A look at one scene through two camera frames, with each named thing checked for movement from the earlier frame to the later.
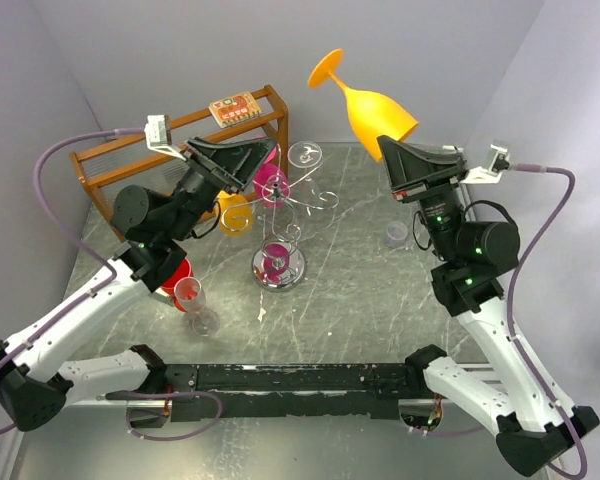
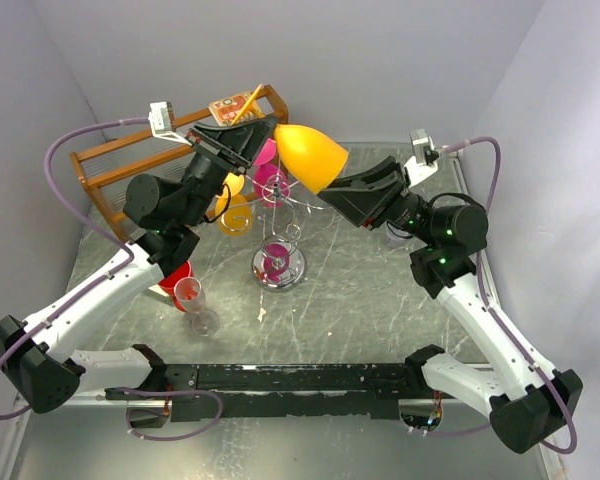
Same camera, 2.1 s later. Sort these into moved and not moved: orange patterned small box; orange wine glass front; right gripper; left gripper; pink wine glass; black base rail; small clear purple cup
Moved: left gripper; orange wine glass front; right gripper
Not moved: pink wine glass; orange patterned small box; black base rail; small clear purple cup
